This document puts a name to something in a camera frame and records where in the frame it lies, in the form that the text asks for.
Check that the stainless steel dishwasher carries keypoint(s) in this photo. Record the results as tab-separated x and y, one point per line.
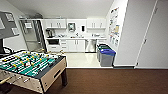
90	46

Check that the white base cabinet unit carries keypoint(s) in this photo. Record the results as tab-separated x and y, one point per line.
75	45

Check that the steel paper towel dispenser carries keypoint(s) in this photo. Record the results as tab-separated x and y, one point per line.
71	26

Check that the grey bin blue lid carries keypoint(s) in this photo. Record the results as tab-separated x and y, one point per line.
107	58

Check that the black built-in microwave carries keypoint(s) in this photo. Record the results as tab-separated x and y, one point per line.
53	42

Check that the green foosball table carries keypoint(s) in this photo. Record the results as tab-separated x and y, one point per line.
50	75

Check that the stainless steel refrigerator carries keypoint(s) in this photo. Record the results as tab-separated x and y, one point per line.
34	40

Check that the white paper notice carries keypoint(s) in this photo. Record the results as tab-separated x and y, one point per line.
28	25

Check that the white door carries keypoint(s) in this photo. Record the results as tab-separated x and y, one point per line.
156	36

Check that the white wall cabinet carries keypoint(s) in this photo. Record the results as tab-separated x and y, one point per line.
55	23
96	23

